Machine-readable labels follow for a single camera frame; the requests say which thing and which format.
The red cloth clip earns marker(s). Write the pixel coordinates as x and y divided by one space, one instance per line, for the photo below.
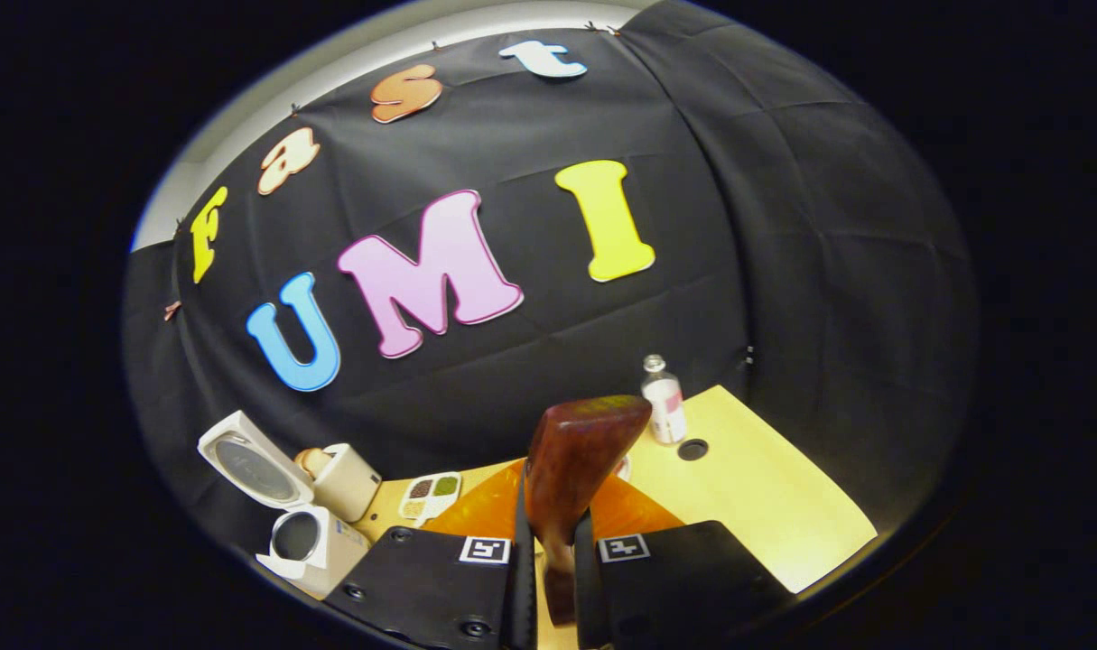
171 310

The clear bottle with pink label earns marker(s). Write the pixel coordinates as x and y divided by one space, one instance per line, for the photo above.
667 411

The white rice cooker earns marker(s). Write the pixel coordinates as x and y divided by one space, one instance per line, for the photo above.
331 551

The white divided tray of grains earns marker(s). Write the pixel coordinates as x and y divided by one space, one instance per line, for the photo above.
446 486

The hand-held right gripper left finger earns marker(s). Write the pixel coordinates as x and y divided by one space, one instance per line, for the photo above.
523 587

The black backdrop cloth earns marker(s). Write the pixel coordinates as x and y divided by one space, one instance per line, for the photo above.
783 226

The brown wooden spoon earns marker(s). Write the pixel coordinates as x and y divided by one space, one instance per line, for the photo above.
575 460

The white toaster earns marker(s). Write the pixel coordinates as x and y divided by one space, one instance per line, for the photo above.
354 487

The black table grommet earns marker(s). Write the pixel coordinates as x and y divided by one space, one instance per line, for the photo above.
692 450

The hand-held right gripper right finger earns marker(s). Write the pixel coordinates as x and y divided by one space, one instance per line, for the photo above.
589 587

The toast slice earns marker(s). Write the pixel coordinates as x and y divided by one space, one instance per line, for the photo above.
303 464
321 462

